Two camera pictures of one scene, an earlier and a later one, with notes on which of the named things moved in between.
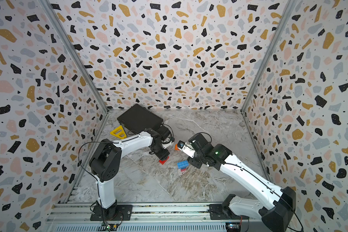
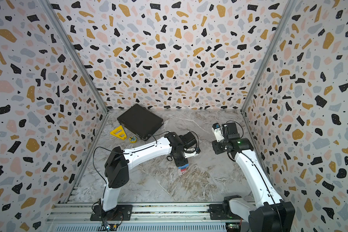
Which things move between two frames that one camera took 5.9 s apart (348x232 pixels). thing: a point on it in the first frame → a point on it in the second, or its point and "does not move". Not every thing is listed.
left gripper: (165, 154) → (183, 163)
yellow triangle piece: (119, 132) does not move
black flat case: (137, 118) does not move
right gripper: (190, 160) → (215, 145)
